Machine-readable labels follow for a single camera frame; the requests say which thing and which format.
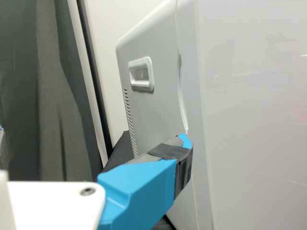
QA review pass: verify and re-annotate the white box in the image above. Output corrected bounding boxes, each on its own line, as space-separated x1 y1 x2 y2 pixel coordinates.
115 0 307 230

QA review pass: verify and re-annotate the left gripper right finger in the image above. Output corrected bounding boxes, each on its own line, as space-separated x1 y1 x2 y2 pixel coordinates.
95 133 194 230

